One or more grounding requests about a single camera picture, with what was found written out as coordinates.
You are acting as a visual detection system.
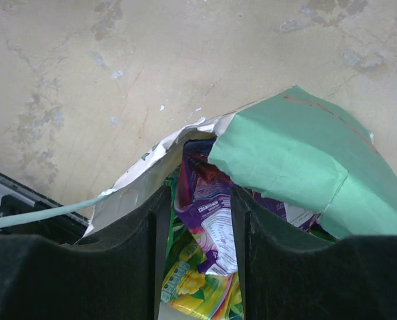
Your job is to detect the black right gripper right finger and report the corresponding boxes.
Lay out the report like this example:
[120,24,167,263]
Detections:
[231,187,397,319]

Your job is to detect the yellow green snack packet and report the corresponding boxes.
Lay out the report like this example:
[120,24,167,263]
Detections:
[159,173,244,320]

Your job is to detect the green paper bag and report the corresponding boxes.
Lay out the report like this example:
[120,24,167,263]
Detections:
[0,86,397,238]

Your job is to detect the purple snack packet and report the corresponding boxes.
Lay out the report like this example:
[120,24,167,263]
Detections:
[175,139,322,276]

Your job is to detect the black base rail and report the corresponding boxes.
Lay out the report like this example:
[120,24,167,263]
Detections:
[0,173,88,245]

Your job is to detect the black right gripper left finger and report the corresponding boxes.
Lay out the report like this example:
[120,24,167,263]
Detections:
[0,186,171,319]

